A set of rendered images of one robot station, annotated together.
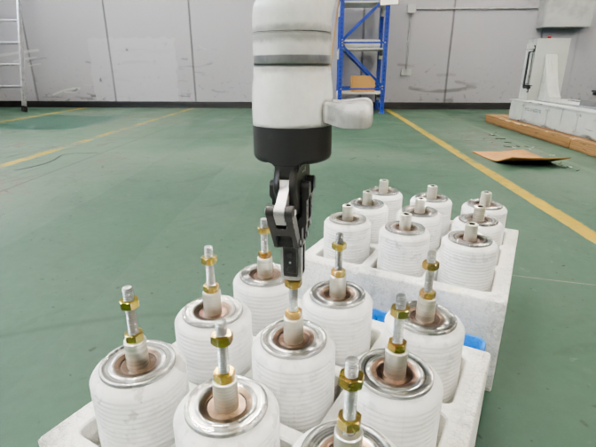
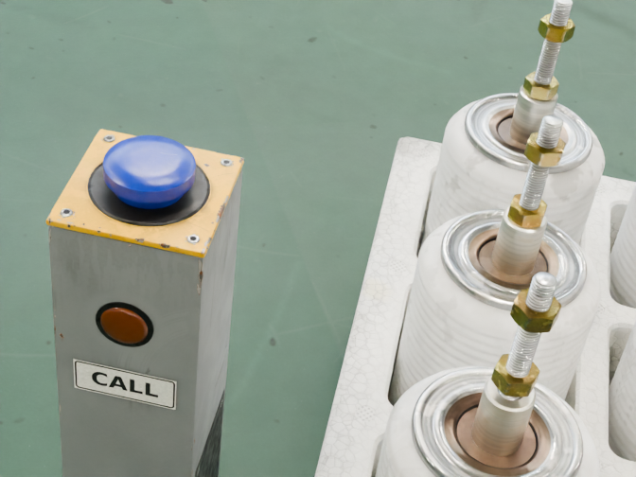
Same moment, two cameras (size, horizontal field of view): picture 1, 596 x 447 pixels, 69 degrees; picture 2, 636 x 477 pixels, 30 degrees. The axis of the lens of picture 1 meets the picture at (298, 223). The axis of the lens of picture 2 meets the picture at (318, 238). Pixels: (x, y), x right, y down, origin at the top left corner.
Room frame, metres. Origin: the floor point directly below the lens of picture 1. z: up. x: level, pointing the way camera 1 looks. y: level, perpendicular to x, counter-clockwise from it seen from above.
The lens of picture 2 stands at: (0.03, -0.32, 0.65)
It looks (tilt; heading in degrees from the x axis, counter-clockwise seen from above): 41 degrees down; 66
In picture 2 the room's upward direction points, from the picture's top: 8 degrees clockwise
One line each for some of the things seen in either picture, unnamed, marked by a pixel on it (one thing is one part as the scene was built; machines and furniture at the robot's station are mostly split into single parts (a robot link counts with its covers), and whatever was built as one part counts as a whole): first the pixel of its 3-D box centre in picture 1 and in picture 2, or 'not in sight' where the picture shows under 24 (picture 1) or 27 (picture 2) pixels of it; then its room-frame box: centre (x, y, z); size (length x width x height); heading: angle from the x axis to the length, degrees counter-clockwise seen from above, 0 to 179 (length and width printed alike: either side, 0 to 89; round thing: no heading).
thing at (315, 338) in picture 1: (294, 338); not in sight; (0.42, 0.01, 0.25); 0.08 x 0.08 x 0.01
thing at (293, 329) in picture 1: (293, 328); not in sight; (0.42, 0.01, 0.26); 0.02 x 0.02 x 0.03
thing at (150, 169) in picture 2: not in sight; (149, 177); (0.13, 0.08, 0.32); 0.04 x 0.04 x 0.02
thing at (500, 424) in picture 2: (348, 446); (503, 415); (0.26, -0.04, 0.26); 0.02 x 0.02 x 0.03
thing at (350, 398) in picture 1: (349, 401); (524, 345); (0.26, -0.04, 0.31); 0.01 x 0.01 x 0.08
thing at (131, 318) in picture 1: (131, 320); (548, 60); (0.37, 0.17, 0.30); 0.01 x 0.01 x 0.08
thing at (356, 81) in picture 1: (362, 83); not in sight; (6.10, -0.87, 0.36); 0.31 x 0.25 x 0.20; 87
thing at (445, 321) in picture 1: (424, 317); not in sight; (0.46, -0.16, 0.25); 0.08 x 0.08 x 0.01
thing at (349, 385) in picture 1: (351, 379); (536, 309); (0.26, -0.04, 0.33); 0.02 x 0.02 x 0.01; 42
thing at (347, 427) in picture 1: (348, 419); (515, 375); (0.26, -0.04, 0.29); 0.02 x 0.02 x 0.01; 42
